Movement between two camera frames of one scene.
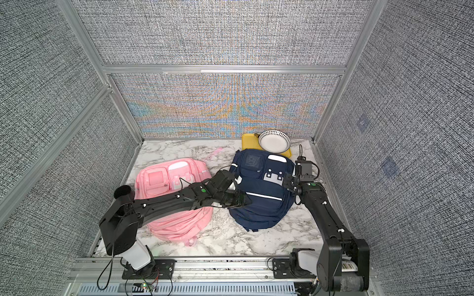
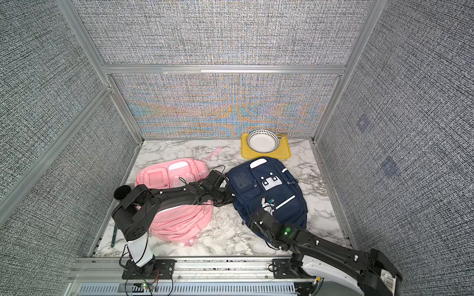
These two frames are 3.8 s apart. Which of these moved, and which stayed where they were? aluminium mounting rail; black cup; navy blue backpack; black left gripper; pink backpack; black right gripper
Moved: black right gripper; black left gripper; navy blue backpack
Stayed: black cup; aluminium mounting rail; pink backpack
